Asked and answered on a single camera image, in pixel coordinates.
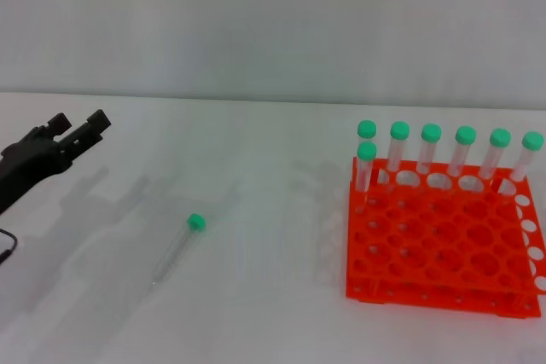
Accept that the clear test tube green cap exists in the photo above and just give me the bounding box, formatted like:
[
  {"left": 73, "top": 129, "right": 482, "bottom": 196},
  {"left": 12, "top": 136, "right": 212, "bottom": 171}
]
[
  {"left": 477, "top": 128, "right": 512, "bottom": 182},
  {"left": 357, "top": 119, "right": 378, "bottom": 146},
  {"left": 356, "top": 141, "right": 378, "bottom": 214},
  {"left": 415, "top": 123, "right": 443, "bottom": 178},
  {"left": 509, "top": 130, "right": 545, "bottom": 184},
  {"left": 445, "top": 124, "right": 478, "bottom": 181},
  {"left": 386, "top": 120, "right": 411, "bottom": 193},
  {"left": 147, "top": 212, "right": 207, "bottom": 292}
]

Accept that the orange test tube rack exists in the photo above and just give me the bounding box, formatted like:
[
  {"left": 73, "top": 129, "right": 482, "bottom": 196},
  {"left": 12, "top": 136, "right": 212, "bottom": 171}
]
[{"left": 344, "top": 156, "right": 546, "bottom": 320}]

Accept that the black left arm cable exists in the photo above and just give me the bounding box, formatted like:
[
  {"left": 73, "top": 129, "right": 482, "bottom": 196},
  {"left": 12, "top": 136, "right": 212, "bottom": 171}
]
[{"left": 0, "top": 228, "right": 20, "bottom": 265}]

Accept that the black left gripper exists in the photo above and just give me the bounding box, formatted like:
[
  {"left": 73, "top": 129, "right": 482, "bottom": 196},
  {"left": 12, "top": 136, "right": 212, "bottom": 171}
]
[{"left": 0, "top": 109, "right": 113, "bottom": 216}]

